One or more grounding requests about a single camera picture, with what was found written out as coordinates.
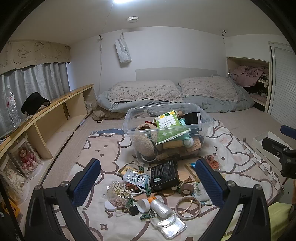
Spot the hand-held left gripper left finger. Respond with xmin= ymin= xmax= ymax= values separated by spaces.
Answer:
xmin=24 ymin=158 xmax=101 ymax=241

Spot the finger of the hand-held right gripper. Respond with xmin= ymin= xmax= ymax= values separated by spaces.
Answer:
xmin=262 ymin=137 xmax=296 ymax=179
xmin=280 ymin=125 xmax=296 ymax=140

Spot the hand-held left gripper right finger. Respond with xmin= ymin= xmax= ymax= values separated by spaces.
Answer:
xmin=195 ymin=158 xmax=271 ymax=241

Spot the orange cable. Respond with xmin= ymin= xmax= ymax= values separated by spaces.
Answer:
xmin=205 ymin=155 xmax=220 ymax=169

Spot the clear bag of beads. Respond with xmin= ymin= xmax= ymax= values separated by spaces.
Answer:
xmin=106 ymin=181 xmax=130 ymax=207

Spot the clear plastic storage bin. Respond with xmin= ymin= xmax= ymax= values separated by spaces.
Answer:
xmin=122 ymin=103 xmax=214 ymax=163

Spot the floral fabric pouch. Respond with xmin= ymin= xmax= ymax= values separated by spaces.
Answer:
xmin=193 ymin=182 xmax=213 ymax=206

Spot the round wooden block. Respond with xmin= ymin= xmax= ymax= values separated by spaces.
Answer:
xmin=180 ymin=183 xmax=193 ymax=197

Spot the wooden board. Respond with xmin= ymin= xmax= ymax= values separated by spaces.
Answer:
xmin=184 ymin=160 xmax=201 ymax=183

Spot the cartoon printed blanket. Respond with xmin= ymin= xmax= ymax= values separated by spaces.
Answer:
xmin=52 ymin=119 xmax=285 ymax=241

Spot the tan card packet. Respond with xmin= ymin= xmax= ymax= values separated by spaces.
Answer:
xmin=118 ymin=165 xmax=134 ymax=178

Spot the wooden embroidery hoop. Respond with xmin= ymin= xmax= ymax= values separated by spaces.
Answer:
xmin=175 ymin=196 xmax=201 ymax=220

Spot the beige bed sheet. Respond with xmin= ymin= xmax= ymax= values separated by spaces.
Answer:
xmin=43 ymin=107 xmax=296 ymax=186

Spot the wooden closet shelf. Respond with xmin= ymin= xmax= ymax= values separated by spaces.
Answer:
xmin=227 ymin=57 xmax=271 ymax=113

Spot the silver foil packet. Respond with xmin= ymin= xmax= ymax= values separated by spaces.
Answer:
xmin=122 ymin=169 xmax=139 ymax=183

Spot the white slatted closet door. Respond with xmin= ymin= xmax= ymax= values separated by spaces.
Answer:
xmin=268 ymin=42 xmax=296 ymax=130

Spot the black box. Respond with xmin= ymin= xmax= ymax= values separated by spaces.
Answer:
xmin=150 ymin=159 xmax=180 ymax=193

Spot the pile of wooden blocks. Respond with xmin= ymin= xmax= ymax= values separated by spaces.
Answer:
xmin=159 ymin=136 xmax=203 ymax=160

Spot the clear plastic bottle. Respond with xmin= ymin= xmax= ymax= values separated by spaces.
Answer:
xmin=149 ymin=197 xmax=174 ymax=219

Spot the clear plastic tray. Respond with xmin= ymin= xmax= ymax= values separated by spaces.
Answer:
xmin=150 ymin=214 xmax=187 ymax=239

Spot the white tape roll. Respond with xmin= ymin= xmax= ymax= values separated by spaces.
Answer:
xmin=137 ymin=199 xmax=152 ymax=214

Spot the red doll in clear case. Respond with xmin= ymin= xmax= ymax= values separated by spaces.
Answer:
xmin=8 ymin=137 xmax=44 ymax=180

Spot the green patterned pouch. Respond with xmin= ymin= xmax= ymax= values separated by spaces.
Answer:
xmin=154 ymin=111 xmax=191 ymax=145

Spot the beige fluffy cloth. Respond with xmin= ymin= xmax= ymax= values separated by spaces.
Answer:
xmin=92 ymin=110 xmax=108 ymax=121

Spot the beige fuzzy slipper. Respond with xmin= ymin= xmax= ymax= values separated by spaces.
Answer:
xmin=135 ymin=123 xmax=156 ymax=157

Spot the yellow cloth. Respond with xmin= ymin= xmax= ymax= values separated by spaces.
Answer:
xmin=268 ymin=202 xmax=293 ymax=241

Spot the pink clothes pile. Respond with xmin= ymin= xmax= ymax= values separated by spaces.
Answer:
xmin=229 ymin=65 xmax=270 ymax=87

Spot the white doll in clear case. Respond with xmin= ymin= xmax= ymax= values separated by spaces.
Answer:
xmin=0 ymin=154 xmax=30 ymax=205

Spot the beige tufted pillow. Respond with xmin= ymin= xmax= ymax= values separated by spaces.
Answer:
xmin=179 ymin=76 xmax=239 ymax=102
xmin=108 ymin=80 xmax=183 ymax=104

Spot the grey duvet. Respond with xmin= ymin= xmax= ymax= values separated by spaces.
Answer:
xmin=96 ymin=85 xmax=254 ymax=113

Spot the wooden shelf unit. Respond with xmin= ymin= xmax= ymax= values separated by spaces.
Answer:
xmin=0 ymin=84 xmax=95 ymax=167

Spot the black visor cap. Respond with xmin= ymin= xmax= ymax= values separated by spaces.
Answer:
xmin=21 ymin=92 xmax=51 ymax=115

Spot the clear water bottle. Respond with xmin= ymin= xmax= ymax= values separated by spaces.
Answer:
xmin=5 ymin=85 xmax=22 ymax=128

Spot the grey curtain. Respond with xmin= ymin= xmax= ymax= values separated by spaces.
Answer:
xmin=0 ymin=62 xmax=70 ymax=135

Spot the grey headboard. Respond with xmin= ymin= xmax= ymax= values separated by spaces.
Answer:
xmin=135 ymin=68 xmax=218 ymax=82

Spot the white hanging pouch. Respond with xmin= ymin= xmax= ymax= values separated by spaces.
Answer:
xmin=115 ymin=38 xmax=132 ymax=68

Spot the beige cartoon valance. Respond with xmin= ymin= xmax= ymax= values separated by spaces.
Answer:
xmin=0 ymin=39 xmax=72 ymax=75

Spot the white cable coil in bag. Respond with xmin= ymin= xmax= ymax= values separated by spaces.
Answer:
xmin=135 ymin=173 xmax=151 ymax=193

